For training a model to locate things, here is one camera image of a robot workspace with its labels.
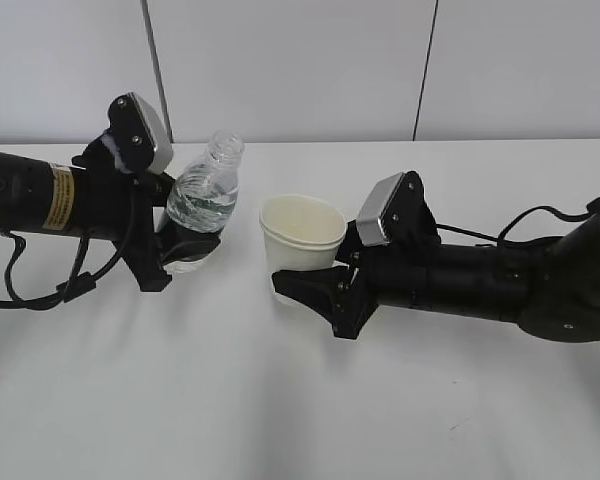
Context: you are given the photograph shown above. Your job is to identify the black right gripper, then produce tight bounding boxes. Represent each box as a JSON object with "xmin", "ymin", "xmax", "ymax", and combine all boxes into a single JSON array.
[{"xmin": 271, "ymin": 220, "xmax": 430, "ymax": 339}]

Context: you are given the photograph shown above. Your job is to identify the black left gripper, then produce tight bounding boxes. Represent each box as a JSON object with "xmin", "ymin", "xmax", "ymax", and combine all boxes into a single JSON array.
[{"xmin": 72, "ymin": 137, "xmax": 221, "ymax": 292}]

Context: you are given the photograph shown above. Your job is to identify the white paper cup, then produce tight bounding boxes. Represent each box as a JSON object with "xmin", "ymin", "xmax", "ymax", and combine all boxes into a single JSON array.
[{"xmin": 259, "ymin": 193, "xmax": 347, "ymax": 306}]

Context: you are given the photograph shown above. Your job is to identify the clear green-label water bottle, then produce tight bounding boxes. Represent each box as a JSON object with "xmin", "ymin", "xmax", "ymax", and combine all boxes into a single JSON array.
[{"xmin": 157, "ymin": 131, "xmax": 244, "ymax": 274}]

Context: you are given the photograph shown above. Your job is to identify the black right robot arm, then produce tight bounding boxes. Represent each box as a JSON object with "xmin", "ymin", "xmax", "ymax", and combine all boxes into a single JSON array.
[{"xmin": 271, "ymin": 197, "xmax": 600, "ymax": 343}]

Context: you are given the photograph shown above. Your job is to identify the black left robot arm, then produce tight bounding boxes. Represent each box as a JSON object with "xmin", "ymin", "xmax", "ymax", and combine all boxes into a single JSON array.
[{"xmin": 0, "ymin": 143, "xmax": 220, "ymax": 292}]

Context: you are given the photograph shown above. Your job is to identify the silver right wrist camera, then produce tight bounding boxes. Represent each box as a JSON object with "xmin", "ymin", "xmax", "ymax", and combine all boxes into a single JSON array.
[{"xmin": 355, "ymin": 171, "xmax": 440, "ymax": 250}]

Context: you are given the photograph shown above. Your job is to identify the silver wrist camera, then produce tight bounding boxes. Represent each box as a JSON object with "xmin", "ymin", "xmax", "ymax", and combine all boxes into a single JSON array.
[
  {"xmin": 103, "ymin": 92, "xmax": 173, "ymax": 175},
  {"xmin": 355, "ymin": 171, "xmax": 440, "ymax": 250}
]

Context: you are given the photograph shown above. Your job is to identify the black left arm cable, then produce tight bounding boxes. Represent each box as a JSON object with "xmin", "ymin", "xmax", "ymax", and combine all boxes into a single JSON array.
[{"xmin": 0, "ymin": 192, "xmax": 141, "ymax": 310}]

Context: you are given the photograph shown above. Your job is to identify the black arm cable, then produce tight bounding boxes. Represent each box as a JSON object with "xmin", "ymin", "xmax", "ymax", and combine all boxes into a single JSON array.
[
  {"xmin": 437, "ymin": 205, "xmax": 594, "ymax": 246},
  {"xmin": 0, "ymin": 192, "xmax": 141, "ymax": 310}
]

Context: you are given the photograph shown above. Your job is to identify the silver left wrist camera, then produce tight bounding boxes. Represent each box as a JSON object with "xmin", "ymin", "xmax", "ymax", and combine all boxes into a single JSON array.
[{"xmin": 103, "ymin": 92, "xmax": 173, "ymax": 175}]

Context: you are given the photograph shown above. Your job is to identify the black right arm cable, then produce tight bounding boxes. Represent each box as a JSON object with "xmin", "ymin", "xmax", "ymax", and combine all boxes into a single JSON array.
[{"xmin": 437, "ymin": 205, "xmax": 594, "ymax": 246}]

